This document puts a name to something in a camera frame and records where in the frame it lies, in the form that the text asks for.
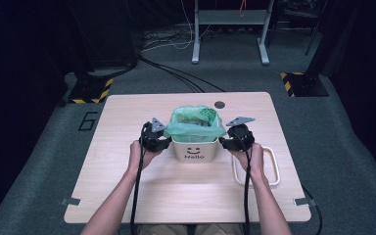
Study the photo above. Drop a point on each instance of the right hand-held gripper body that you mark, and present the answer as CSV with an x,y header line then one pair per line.
x,y
241,137

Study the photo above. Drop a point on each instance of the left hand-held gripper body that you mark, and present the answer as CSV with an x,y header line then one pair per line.
x,y
150,138

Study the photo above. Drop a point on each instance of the green plastic bin bag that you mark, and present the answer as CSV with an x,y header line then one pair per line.
x,y
192,132

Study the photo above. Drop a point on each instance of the cream bin with smiley face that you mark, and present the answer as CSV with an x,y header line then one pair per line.
x,y
194,151

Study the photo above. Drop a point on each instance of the person's left hand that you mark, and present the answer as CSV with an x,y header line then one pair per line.
x,y
136,160

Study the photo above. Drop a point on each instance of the person's right hand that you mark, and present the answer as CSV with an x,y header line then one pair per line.
x,y
256,161

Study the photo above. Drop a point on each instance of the round dark table grommet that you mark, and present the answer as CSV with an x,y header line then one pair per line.
x,y
219,104

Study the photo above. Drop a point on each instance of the grey tape piece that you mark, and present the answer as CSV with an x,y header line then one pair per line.
x,y
71,201
304,201

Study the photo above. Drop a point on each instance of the dark panel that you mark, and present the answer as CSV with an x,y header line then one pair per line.
x,y
111,32

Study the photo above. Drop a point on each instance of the black yellow striped base plate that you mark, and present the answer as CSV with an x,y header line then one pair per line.
x,y
306,86
89,91

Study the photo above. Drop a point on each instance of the white metal desk frame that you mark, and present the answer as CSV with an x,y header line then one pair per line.
x,y
230,17

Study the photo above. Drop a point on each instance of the black stand post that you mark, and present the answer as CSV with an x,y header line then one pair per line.
x,y
326,36

